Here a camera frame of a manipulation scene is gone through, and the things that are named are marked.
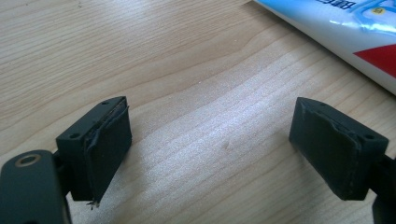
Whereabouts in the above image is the white and blue toothpaste tube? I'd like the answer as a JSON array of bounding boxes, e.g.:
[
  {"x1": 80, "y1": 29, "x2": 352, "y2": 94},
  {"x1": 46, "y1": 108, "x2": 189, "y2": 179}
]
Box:
[{"x1": 252, "y1": 0, "x2": 396, "y2": 96}]

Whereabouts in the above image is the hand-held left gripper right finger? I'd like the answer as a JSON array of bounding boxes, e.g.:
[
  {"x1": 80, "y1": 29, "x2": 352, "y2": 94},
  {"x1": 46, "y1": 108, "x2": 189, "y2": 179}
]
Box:
[{"x1": 288, "y1": 96, "x2": 390, "y2": 202}]

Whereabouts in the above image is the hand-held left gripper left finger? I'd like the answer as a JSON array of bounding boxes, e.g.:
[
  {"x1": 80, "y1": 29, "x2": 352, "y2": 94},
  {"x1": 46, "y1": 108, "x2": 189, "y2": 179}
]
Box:
[{"x1": 55, "y1": 95, "x2": 133, "y2": 208}]

